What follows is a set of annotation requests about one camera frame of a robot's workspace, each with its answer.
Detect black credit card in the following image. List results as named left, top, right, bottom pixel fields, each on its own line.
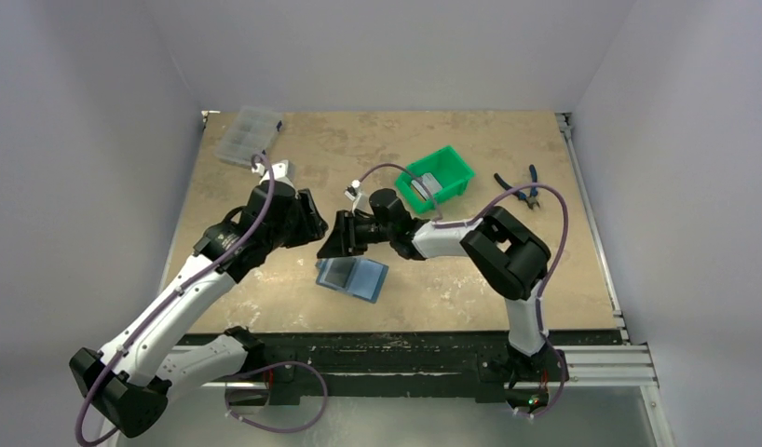
left=317, top=257, right=356, bottom=290

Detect blue card holder wallet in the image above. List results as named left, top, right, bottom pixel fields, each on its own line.
left=330, top=257, right=388, bottom=304

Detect stack of credit cards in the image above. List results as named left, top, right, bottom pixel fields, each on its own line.
left=411, top=172, right=442, bottom=202

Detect green plastic bin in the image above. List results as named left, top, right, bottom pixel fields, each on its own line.
left=395, top=146, right=475, bottom=214

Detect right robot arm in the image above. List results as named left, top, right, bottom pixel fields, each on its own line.
left=317, top=188, right=567, bottom=379

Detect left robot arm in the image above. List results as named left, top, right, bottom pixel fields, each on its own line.
left=69, top=181, right=328, bottom=445

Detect clear plastic organizer box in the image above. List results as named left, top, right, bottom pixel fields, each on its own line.
left=215, top=106, right=283, bottom=169

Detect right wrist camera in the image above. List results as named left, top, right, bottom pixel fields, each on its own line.
left=344, top=180, right=372, bottom=214

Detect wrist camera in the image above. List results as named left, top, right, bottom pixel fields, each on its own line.
left=255, top=159, right=295, bottom=187
left=344, top=180, right=372, bottom=214

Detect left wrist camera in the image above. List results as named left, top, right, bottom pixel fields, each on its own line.
left=255, top=159, right=295, bottom=187

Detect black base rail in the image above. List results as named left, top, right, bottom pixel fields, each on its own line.
left=170, top=330, right=570, bottom=407

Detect blue handled pliers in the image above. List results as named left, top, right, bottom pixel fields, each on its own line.
left=494, top=164, right=541, bottom=210

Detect aluminium frame rail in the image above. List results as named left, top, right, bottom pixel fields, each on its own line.
left=558, top=309, right=659, bottom=387

